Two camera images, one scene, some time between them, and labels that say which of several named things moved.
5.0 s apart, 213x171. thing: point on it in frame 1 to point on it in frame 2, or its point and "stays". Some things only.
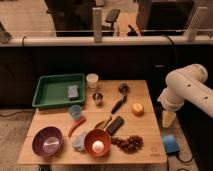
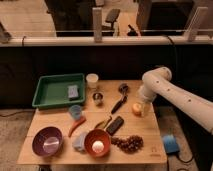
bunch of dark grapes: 128,144 stays
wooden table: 118,123 stays
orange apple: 137,109 stays
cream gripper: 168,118 to 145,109
